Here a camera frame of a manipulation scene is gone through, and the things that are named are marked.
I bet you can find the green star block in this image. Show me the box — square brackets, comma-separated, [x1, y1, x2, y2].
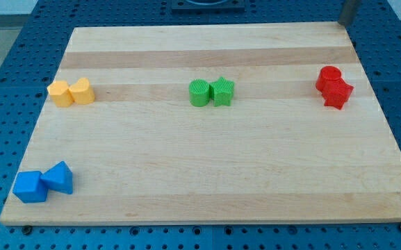
[210, 77, 235, 107]

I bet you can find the red star block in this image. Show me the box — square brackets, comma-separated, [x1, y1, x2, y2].
[322, 79, 354, 110]

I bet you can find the green cylinder block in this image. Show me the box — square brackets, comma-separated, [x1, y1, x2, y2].
[188, 79, 210, 107]

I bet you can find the yellow heart block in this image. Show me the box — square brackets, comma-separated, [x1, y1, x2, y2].
[69, 78, 95, 105]

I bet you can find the red cylinder block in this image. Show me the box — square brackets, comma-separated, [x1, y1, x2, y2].
[316, 65, 342, 92]

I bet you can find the yellow pentagon block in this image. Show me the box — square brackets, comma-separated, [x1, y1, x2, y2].
[47, 81, 74, 108]

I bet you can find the blue triangle block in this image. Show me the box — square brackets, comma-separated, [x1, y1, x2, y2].
[40, 161, 73, 194]

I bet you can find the blue cube block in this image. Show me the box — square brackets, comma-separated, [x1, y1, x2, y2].
[13, 171, 48, 203]

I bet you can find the grey metal pointer rod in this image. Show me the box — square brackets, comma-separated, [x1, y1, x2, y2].
[338, 0, 361, 27]

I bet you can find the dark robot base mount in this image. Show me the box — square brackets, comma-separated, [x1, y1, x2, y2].
[170, 0, 246, 13]

